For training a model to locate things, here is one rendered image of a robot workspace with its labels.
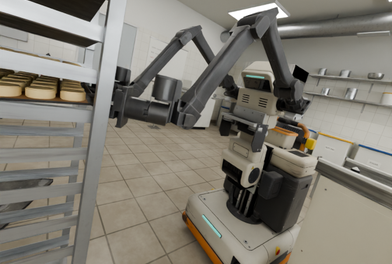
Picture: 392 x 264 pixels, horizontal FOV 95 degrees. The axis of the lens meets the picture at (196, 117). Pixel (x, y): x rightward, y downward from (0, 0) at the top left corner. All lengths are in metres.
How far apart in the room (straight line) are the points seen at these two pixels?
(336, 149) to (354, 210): 3.48
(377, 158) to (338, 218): 3.39
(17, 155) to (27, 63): 0.18
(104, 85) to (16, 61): 0.14
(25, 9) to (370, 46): 5.27
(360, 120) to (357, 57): 1.34
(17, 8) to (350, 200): 1.09
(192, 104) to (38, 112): 0.33
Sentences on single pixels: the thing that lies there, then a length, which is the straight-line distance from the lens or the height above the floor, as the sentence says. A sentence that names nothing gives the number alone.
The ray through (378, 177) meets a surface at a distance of 1.23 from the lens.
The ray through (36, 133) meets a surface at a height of 0.77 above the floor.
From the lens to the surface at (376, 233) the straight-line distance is 0.96.
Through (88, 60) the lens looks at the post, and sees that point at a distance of 0.87.
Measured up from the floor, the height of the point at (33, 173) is 0.60.
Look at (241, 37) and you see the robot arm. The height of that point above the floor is 1.26.
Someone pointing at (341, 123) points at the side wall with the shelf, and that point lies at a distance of 5.06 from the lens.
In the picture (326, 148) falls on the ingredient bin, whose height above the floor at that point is 0.49.
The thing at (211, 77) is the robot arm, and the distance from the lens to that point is 0.53.
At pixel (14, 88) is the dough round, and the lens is 0.50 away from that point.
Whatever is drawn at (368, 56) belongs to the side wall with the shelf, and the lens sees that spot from 5.25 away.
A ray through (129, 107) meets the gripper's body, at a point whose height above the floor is 1.00.
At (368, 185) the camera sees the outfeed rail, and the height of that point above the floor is 0.88.
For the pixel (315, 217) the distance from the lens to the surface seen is 1.03.
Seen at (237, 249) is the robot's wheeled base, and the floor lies 0.27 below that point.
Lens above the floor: 1.08
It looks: 9 degrees down
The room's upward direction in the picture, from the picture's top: 13 degrees clockwise
